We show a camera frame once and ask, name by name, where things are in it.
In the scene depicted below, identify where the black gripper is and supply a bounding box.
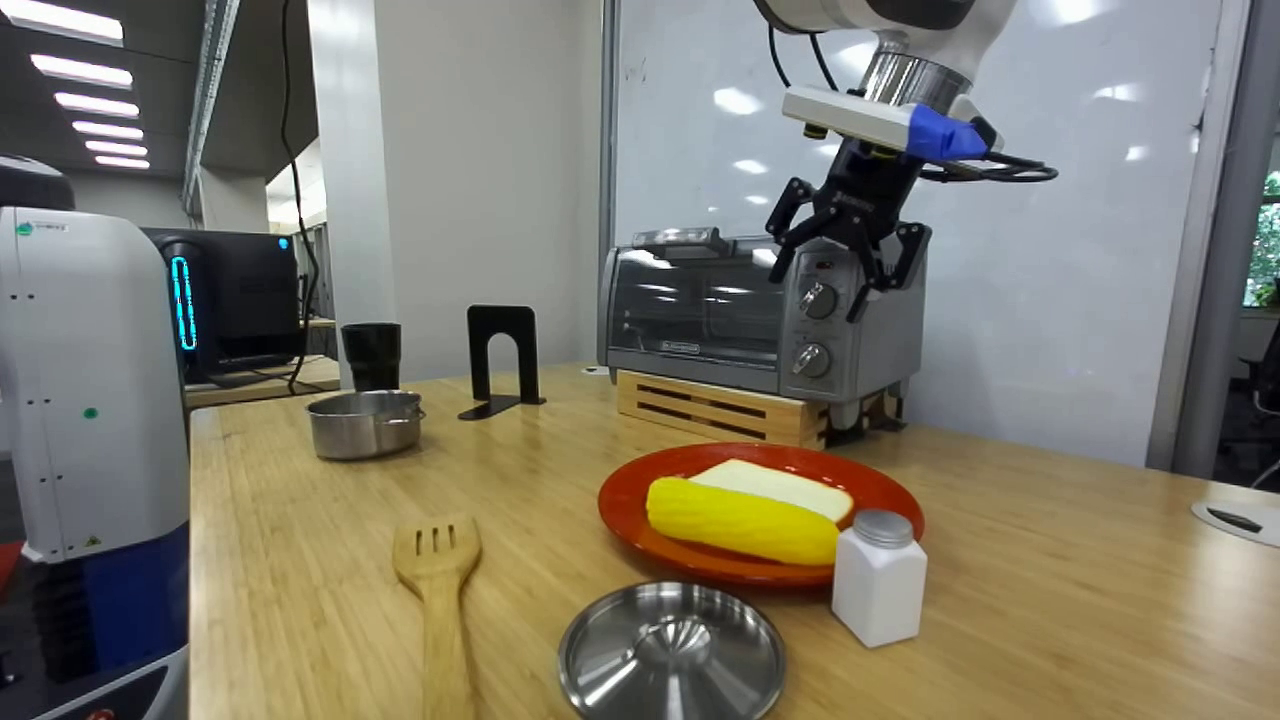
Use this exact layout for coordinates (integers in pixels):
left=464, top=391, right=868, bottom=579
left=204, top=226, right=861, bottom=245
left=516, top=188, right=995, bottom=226
left=763, top=134, right=936, bottom=323

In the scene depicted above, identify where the grey oven timer knob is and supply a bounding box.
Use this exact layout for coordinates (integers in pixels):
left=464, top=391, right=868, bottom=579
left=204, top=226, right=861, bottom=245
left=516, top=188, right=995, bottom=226
left=794, top=276, right=844, bottom=323

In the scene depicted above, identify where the grey oven temperature knob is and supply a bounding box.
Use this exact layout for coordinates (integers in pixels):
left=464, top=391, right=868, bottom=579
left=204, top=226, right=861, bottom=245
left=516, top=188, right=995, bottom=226
left=787, top=338, right=836, bottom=384

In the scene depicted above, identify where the silver toaster oven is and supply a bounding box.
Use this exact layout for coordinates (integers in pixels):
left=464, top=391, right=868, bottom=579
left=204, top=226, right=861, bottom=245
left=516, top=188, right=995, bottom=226
left=596, top=225, right=932, bottom=406

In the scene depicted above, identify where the wooden slatted crate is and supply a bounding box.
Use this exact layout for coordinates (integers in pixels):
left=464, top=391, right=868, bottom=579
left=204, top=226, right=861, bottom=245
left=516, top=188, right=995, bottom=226
left=607, top=369, right=897, bottom=452

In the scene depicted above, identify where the yellow corn cob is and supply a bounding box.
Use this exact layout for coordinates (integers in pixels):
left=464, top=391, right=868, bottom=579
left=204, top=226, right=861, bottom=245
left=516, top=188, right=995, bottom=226
left=642, top=471, right=846, bottom=569

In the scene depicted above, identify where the white salt shaker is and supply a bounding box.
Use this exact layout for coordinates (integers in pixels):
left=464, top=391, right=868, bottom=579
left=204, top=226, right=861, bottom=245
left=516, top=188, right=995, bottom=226
left=827, top=507, right=932, bottom=653

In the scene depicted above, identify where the red round plate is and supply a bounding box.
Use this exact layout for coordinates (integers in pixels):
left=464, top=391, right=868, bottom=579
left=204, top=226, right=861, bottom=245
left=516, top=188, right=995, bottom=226
left=596, top=441, right=927, bottom=595

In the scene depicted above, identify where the round steel pot lid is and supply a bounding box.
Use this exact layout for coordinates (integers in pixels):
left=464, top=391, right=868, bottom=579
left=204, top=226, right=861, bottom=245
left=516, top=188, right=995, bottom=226
left=556, top=575, right=787, bottom=720

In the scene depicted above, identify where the black plastic cup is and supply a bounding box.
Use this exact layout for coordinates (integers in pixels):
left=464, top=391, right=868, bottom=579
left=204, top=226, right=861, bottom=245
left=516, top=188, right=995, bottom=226
left=339, top=319, right=404, bottom=395

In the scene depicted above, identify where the small steel pot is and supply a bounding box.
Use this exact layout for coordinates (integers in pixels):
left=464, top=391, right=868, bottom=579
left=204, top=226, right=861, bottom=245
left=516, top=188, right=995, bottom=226
left=302, top=384, right=429, bottom=465

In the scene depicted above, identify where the wooden slotted spatula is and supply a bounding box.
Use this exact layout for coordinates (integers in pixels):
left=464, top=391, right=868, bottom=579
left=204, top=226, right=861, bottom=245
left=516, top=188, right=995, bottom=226
left=388, top=515, right=487, bottom=720

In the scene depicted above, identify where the black box with blue light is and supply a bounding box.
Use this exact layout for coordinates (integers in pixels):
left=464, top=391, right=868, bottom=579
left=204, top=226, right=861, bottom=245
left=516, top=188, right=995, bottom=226
left=141, top=225, right=302, bottom=391

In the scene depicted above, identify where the white and blue machine housing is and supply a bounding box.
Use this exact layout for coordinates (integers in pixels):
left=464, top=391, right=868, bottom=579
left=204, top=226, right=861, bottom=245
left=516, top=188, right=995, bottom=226
left=0, top=201, right=191, bottom=720

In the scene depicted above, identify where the white and blue wrist camera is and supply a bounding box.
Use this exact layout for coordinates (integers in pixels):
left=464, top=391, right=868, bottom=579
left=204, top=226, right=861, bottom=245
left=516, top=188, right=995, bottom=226
left=777, top=82, right=999, bottom=167

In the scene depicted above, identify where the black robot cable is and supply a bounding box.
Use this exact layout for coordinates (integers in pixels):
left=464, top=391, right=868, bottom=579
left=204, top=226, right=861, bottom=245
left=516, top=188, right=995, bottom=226
left=917, top=147, right=1063, bottom=188

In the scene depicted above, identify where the white table cable grommet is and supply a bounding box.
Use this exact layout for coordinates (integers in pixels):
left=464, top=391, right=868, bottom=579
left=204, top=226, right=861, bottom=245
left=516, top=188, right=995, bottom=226
left=1189, top=484, right=1280, bottom=552

